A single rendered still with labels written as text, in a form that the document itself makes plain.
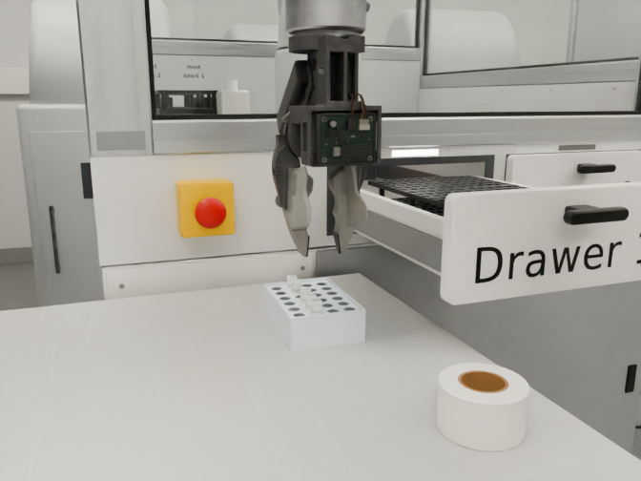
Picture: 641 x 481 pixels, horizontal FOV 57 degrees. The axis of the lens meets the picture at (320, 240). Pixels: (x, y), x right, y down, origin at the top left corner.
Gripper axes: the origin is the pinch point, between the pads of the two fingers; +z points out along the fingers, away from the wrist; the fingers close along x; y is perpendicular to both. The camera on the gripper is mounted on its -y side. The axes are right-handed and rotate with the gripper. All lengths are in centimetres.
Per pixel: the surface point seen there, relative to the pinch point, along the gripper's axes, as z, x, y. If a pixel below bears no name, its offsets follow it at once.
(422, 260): 3.1, 11.8, 0.4
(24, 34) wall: -54, -67, -350
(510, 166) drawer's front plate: -3.7, 41.2, -24.4
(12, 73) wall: -32, -75, -345
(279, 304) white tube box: 7.5, -3.9, -2.5
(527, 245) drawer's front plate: 0.2, 19.2, 8.6
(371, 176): 2, 35, -67
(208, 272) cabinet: 9.4, -8.5, -24.6
